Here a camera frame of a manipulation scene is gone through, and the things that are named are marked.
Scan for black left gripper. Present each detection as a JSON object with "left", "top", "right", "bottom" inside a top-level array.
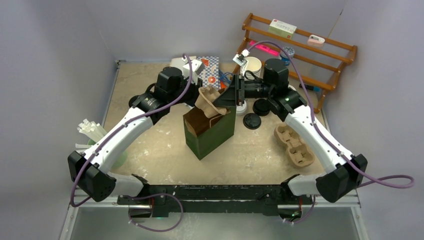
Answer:
[{"left": 168, "top": 74, "right": 209, "bottom": 108}]

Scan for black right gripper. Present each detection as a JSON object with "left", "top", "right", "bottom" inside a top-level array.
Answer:
[{"left": 213, "top": 73, "right": 274, "bottom": 108}]

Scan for brown pulp cup carrier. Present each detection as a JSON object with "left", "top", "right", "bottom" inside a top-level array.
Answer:
[{"left": 194, "top": 86, "right": 229, "bottom": 118}]

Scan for single black coffee lid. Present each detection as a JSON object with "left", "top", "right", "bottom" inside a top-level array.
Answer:
[{"left": 242, "top": 113, "right": 262, "bottom": 130}]

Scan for green paper bag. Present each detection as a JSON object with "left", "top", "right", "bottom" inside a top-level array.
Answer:
[{"left": 182, "top": 107, "right": 236, "bottom": 160}]

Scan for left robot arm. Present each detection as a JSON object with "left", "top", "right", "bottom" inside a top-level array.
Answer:
[{"left": 67, "top": 66, "right": 203, "bottom": 205}]

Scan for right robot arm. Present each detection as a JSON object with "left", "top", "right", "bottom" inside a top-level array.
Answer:
[{"left": 257, "top": 58, "right": 368, "bottom": 204}]

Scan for orange paper bag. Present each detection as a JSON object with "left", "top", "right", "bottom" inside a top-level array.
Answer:
[{"left": 220, "top": 81, "right": 229, "bottom": 90}]

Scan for white lid stack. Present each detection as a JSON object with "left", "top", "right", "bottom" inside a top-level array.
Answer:
[{"left": 235, "top": 100, "right": 248, "bottom": 116}]

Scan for blue checkered bakery bag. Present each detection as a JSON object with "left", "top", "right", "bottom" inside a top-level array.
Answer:
[{"left": 196, "top": 56, "right": 221, "bottom": 90}]

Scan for stack of white paper cups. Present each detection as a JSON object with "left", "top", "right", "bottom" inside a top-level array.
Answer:
[{"left": 241, "top": 56, "right": 262, "bottom": 80}]

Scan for pink highlighter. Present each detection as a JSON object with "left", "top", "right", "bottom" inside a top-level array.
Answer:
[{"left": 254, "top": 44, "right": 280, "bottom": 57}]

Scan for blue lidded jar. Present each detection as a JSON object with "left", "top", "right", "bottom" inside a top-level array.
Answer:
[{"left": 279, "top": 46, "right": 295, "bottom": 67}]

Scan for dark blue marker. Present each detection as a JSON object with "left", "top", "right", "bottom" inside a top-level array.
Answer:
[{"left": 299, "top": 84, "right": 321, "bottom": 93}]

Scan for white green box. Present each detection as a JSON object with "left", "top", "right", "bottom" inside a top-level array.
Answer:
[{"left": 267, "top": 19, "right": 297, "bottom": 39}]

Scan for wrapped white straws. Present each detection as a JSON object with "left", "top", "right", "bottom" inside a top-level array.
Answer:
[{"left": 75, "top": 119, "right": 107, "bottom": 152}]

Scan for green straw holder cup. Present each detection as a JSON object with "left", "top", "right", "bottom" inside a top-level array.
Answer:
[{"left": 86, "top": 139, "right": 128, "bottom": 170}]

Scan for wooden shelf rack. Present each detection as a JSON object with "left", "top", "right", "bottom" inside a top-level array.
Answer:
[{"left": 236, "top": 13, "right": 358, "bottom": 114}]

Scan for pink white small case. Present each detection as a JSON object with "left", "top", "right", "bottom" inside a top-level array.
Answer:
[{"left": 307, "top": 34, "right": 326, "bottom": 48}]

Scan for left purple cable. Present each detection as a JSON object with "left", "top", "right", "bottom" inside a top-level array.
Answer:
[{"left": 70, "top": 53, "right": 194, "bottom": 208}]

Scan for purple cable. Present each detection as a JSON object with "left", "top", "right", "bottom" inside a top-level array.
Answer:
[
  {"left": 245, "top": 40, "right": 415, "bottom": 190},
  {"left": 70, "top": 53, "right": 194, "bottom": 208}
]

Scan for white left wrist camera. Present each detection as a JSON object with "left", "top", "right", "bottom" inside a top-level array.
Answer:
[{"left": 182, "top": 59, "right": 205, "bottom": 84}]

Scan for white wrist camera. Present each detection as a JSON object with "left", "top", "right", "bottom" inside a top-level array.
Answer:
[
  {"left": 182, "top": 59, "right": 205, "bottom": 84},
  {"left": 232, "top": 49, "right": 250, "bottom": 68}
]

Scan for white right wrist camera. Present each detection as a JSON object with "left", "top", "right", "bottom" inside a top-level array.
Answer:
[{"left": 232, "top": 49, "right": 250, "bottom": 68}]

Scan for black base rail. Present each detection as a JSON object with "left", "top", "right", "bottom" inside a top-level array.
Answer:
[{"left": 117, "top": 184, "right": 313, "bottom": 219}]

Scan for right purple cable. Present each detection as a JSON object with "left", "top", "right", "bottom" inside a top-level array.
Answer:
[{"left": 245, "top": 40, "right": 415, "bottom": 190}]

